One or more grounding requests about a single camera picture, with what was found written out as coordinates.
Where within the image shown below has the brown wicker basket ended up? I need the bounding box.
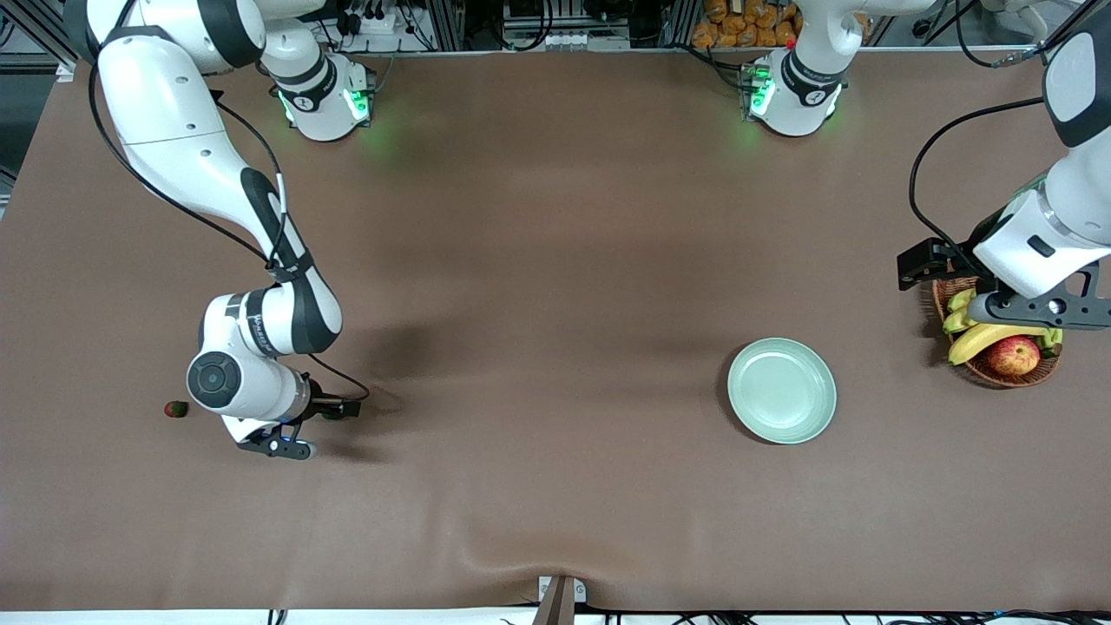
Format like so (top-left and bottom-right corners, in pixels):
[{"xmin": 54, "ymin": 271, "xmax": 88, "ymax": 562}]
[{"xmin": 931, "ymin": 276, "xmax": 1062, "ymax": 389}]

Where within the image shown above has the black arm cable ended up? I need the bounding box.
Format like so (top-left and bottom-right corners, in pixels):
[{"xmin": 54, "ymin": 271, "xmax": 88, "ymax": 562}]
[
  {"xmin": 908, "ymin": 0, "xmax": 1081, "ymax": 257},
  {"xmin": 87, "ymin": 0, "xmax": 372, "ymax": 405}
]

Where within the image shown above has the red yellow apple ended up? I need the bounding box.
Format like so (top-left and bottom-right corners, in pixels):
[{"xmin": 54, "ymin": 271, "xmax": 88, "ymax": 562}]
[{"xmin": 987, "ymin": 336, "xmax": 1042, "ymax": 377}]

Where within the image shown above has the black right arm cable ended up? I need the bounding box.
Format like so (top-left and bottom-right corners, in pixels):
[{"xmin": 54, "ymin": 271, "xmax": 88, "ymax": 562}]
[{"xmin": 87, "ymin": 0, "xmax": 372, "ymax": 405}]

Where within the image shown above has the aluminium frame profile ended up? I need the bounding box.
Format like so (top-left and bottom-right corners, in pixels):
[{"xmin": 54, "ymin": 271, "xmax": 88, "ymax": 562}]
[{"xmin": 430, "ymin": 0, "xmax": 467, "ymax": 50}]

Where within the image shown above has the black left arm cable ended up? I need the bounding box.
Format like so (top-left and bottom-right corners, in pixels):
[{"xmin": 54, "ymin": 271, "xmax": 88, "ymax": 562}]
[{"xmin": 908, "ymin": 0, "xmax": 1081, "ymax": 257}]

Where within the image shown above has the light green round plate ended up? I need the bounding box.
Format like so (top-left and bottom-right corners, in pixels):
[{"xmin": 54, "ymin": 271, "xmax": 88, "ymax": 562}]
[{"xmin": 727, "ymin": 338, "xmax": 838, "ymax": 445}]

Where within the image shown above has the bag of orange bread rolls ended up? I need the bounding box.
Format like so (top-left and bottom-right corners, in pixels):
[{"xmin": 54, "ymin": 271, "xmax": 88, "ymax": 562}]
[{"xmin": 691, "ymin": 0, "xmax": 801, "ymax": 49}]

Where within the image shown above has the brown table cloth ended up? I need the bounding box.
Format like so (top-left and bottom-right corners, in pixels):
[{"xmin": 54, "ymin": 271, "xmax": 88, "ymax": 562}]
[{"xmin": 0, "ymin": 48, "xmax": 1111, "ymax": 613}]

